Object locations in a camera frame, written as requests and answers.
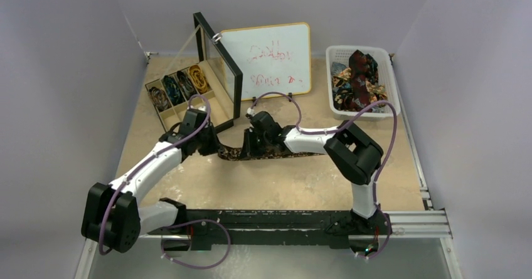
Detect brown floral black tie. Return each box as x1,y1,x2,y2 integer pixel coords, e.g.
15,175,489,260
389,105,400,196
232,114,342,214
216,145,322,162

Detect white plastic basket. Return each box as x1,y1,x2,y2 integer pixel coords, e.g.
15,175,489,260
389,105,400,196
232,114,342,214
326,45,401,119

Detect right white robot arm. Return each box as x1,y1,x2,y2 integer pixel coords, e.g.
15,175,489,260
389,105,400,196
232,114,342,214
238,111,383,233

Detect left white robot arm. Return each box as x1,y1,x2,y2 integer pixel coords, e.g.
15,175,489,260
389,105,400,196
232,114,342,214
81,108,220,255

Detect dark grey rolled tie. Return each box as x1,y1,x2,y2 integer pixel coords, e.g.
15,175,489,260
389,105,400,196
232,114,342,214
176,71,197,100

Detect blue dark rolled tie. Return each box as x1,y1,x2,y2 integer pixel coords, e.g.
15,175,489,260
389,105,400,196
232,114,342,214
162,75,184,106

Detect grey patterned rolled tie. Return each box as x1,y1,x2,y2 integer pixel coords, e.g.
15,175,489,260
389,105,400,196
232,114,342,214
148,87,171,112

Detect yellow rolled tie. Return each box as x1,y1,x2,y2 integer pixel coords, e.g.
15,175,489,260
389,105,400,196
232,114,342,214
188,65,210,94

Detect black tie storage box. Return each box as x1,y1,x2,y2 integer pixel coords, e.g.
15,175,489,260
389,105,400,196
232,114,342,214
144,12,243,132

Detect small whiteboard with stand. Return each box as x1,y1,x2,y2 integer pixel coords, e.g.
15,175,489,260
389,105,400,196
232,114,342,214
221,22,312,101

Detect colourful patterned tie pile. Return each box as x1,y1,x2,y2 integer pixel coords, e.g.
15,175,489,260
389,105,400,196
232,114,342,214
331,67,388,112

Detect dark red tie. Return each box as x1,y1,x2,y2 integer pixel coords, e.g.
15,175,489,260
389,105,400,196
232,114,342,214
348,50,379,111

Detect black aluminium mounting rail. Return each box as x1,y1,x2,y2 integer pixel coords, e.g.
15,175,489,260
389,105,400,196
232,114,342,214
85,208,453,253

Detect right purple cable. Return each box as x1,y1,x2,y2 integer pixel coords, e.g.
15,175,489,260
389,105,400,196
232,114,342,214
246,92,398,260

